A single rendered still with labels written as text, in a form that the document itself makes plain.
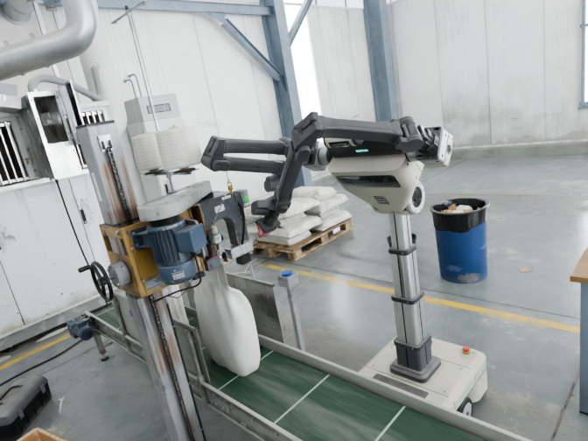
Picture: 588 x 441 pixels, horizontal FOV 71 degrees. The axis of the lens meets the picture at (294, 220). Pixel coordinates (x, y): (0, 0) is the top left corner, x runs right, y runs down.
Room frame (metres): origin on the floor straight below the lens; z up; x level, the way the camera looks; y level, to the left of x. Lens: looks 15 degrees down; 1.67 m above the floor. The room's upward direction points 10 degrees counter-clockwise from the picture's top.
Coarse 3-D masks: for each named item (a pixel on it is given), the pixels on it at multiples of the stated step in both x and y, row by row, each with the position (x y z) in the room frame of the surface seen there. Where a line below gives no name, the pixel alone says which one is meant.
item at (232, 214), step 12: (216, 192) 2.09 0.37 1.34; (228, 192) 2.00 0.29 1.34; (204, 204) 1.89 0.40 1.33; (216, 204) 1.93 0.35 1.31; (228, 204) 1.98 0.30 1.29; (204, 216) 1.88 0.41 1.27; (228, 216) 1.97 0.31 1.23; (240, 216) 2.01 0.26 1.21; (228, 228) 2.02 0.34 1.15; (240, 228) 2.01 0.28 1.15; (240, 240) 2.00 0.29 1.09
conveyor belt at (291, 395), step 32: (192, 320) 2.65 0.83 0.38; (224, 384) 1.85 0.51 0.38; (256, 384) 1.80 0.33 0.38; (288, 384) 1.76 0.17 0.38; (320, 384) 1.72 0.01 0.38; (352, 384) 1.68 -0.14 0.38; (288, 416) 1.54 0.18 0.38; (320, 416) 1.50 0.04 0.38; (352, 416) 1.47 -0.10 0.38; (384, 416) 1.44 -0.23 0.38; (416, 416) 1.41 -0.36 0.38
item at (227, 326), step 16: (208, 272) 2.05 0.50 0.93; (224, 272) 1.95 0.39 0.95; (208, 288) 2.04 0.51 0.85; (224, 288) 1.96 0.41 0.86; (208, 304) 1.98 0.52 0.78; (224, 304) 1.91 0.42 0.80; (240, 304) 1.91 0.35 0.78; (208, 320) 2.00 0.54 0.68; (224, 320) 1.90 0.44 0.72; (240, 320) 1.88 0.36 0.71; (208, 336) 2.03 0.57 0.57; (224, 336) 1.91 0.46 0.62; (240, 336) 1.87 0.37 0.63; (256, 336) 1.94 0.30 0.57; (208, 352) 2.10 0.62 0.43; (224, 352) 1.94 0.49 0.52; (240, 352) 1.87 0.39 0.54; (256, 352) 1.91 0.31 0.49; (240, 368) 1.88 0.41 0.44; (256, 368) 1.93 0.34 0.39
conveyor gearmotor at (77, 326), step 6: (84, 312) 3.05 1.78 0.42; (78, 318) 3.00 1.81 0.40; (90, 318) 2.97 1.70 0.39; (66, 324) 2.97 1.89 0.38; (72, 324) 2.92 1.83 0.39; (78, 324) 2.84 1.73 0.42; (84, 324) 2.87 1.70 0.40; (90, 324) 3.01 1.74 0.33; (72, 330) 2.90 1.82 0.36; (78, 330) 2.83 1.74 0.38; (84, 330) 2.80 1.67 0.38; (90, 330) 2.82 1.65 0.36; (72, 336) 2.95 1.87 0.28; (78, 336) 2.83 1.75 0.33; (84, 336) 2.79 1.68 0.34; (90, 336) 2.81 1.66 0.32
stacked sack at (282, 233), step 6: (306, 216) 4.94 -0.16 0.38; (312, 216) 4.92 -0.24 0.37; (300, 222) 4.72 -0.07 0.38; (306, 222) 4.72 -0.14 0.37; (312, 222) 4.77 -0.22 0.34; (318, 222) 4.85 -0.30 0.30; (276, 228) 4.64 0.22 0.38; (282, 228) 4.58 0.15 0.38; (288, 228) 4.54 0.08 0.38; (294, 228) 4.55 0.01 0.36; (300, 228) 4.60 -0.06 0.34; (306, 228) 4.67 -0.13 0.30; (270, 234) 4.65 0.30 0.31; (276, 234) 4.59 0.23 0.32; (282, 234) 4.54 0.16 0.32; (288, 234) 4.48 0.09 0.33; (294, 234) 4.51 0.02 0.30
